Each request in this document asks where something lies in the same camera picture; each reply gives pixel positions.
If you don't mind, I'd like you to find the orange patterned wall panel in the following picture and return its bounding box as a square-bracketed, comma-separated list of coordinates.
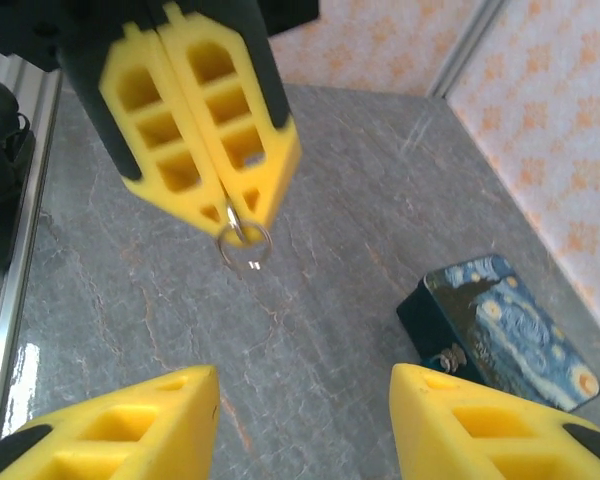
[267, 0, 487, 97]
[447, 0, 600, 354]

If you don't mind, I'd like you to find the aluminium corner post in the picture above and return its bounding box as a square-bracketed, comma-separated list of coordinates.
[426, 0, 512, 99]

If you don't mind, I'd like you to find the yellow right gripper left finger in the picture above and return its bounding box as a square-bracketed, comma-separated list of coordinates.
[0, 363, 222, 480]

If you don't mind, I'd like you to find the large silver key ring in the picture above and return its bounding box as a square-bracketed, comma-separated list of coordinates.
[216, 219, 275, 275]

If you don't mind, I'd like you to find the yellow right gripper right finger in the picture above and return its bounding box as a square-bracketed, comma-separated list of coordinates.
[388, 362, 600, 480]

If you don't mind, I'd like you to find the small silver key ring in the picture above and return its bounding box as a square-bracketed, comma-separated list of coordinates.
[224, 197, 244, 239]

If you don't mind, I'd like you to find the aluminium frame rail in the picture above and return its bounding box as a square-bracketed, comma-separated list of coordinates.
[0, 44, 65, 451]

